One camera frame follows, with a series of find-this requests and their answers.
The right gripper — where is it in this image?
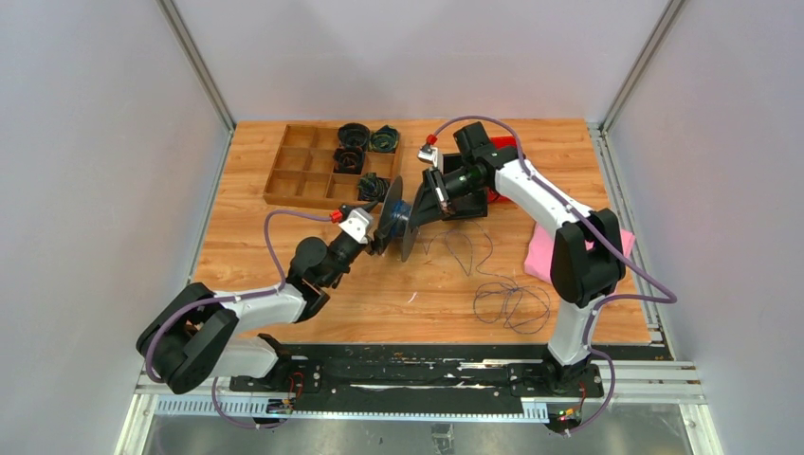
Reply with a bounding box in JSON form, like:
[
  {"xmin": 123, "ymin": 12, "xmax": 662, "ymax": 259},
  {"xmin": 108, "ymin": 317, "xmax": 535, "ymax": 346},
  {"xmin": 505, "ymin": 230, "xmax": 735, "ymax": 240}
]
[{"xmin": 409, "ymin": 167, "xmax": 485, "ymax": 230}]

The grey filament spool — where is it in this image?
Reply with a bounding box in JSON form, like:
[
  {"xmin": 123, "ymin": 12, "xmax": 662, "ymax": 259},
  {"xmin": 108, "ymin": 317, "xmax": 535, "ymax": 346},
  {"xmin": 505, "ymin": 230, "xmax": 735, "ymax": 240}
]
[{"xmin": 378, "ymin": 176, "xmax": 418, "ymax": 263}]

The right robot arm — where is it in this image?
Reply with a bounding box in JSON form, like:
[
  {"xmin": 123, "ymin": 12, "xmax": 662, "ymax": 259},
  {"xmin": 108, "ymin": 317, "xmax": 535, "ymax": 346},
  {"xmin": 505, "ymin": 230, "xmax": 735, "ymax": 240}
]
[{"xmin": 403, "ymin": 117, "xmax": 626, "ymax": 395}]

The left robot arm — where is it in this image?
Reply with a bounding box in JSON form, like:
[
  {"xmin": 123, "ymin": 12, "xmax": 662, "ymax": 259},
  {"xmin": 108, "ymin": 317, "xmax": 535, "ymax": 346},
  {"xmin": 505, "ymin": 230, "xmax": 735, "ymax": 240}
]
[{"xmin": 136, "ymin": 202, "xmax": 394, "ymax": 394}]

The rolled patterned tie bottom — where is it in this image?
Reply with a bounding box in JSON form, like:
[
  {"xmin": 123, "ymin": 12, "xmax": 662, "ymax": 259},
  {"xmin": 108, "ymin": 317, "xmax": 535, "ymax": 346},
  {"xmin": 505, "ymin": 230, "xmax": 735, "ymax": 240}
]
[{"xmin": 356, "ymin": 173, "xmax": 391, "ymax": 202}]

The black plastic bin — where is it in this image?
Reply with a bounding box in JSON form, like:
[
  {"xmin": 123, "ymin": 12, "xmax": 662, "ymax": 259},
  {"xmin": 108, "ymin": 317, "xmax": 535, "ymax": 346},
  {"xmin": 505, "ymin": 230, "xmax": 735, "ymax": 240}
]
[{"xmin": 440, "ymin": 153, "xmax": 489, "ymax": 221}]

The red plastic bin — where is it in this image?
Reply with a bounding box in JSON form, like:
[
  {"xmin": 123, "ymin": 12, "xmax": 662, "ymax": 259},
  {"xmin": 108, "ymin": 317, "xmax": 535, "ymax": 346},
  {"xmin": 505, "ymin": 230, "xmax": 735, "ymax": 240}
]
[{"xmin": 486, "ymin": 135, "xmax": 525, "ymax": 204}]

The rolled dark tie middle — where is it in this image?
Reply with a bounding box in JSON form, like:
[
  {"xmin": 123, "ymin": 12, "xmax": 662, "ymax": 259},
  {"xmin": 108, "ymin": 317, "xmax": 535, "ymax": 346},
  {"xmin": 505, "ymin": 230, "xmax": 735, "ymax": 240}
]
[{"xmin": 333, "ymin": 147, "xmax": 365, "ymax": 174}]

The rolled dark tie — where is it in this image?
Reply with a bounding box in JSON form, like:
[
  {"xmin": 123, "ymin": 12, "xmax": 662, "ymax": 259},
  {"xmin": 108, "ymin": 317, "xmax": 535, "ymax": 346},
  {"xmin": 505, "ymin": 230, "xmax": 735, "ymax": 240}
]
[
  {"xmin": 333, "ymin": 147, "xmax": 365, "ymax": 174},
  {"xmin": 338, "ymin": 122, "xmax": 372, "ymax": 151}
]

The rolled green tie top right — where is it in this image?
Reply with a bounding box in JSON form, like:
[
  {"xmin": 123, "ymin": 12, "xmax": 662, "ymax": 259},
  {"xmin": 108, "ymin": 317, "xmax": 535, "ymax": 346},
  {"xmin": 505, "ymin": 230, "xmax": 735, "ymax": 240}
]
[{"xmin": 369, "ymin": 125, "xmax": 400, "ymax": 154}]

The wooden compartment tray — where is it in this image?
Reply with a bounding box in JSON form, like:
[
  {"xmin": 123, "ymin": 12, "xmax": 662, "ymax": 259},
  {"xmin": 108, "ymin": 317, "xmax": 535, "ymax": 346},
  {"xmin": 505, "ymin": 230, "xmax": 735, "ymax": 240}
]
[{"xmin": 263, "ymin": 124, "xmax": 403, "ymax": 210}]

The rolled dark tie top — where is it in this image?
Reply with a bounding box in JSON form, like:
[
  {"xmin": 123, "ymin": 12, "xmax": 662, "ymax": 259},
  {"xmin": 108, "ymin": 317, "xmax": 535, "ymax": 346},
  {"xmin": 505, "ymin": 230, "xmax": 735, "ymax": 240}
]
[{"xmin": 338, "ymin": 122, "xmax": 372, "ymax": 151}]

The pink cloth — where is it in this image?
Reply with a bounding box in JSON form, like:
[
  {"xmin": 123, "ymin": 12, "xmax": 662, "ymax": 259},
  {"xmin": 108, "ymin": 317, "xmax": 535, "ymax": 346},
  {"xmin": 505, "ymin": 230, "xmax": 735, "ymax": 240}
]
[{"xmin": 523, "ymin": 224, "xmax": 636, "ymax": 283}]

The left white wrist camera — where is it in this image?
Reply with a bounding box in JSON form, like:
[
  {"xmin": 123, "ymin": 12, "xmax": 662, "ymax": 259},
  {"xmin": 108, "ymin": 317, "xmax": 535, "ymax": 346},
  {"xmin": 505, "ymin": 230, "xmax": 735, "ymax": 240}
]
[{"xmin": 330, "ymin": 208, "xmax": 375, "ymax": 245}]

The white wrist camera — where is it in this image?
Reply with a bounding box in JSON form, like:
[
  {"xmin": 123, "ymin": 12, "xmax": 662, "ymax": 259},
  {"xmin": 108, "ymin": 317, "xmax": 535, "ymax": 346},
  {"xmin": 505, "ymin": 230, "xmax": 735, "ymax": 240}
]
[
  {"xmin": 417, "ymin": 134, "xmax": 443, "ymax": 170},
  {"xmin": 330, "ymin": 208, "xmax": 375, "ymax": 245}
]

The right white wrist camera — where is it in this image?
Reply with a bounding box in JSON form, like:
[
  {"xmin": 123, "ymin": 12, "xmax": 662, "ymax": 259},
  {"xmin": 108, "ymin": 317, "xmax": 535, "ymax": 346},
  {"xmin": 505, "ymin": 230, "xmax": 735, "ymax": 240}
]
[{"xmin": 417, "ymin": 134, "xmax": 443, "ymax": 170}]

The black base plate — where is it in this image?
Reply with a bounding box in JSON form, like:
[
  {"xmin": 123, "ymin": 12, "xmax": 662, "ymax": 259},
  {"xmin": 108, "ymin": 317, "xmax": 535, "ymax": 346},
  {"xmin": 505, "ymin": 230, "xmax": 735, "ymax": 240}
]
[{"xmin": 230, "ymin": 343, "xmax": 605, "ymax": 417}]

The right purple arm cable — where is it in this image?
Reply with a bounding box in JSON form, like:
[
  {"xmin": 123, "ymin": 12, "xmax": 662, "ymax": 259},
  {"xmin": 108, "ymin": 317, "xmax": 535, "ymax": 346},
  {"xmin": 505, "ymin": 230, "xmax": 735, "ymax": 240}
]
[{"xmin": 429, "ymin": 115, "xmax": 678, "ymax": 436}]

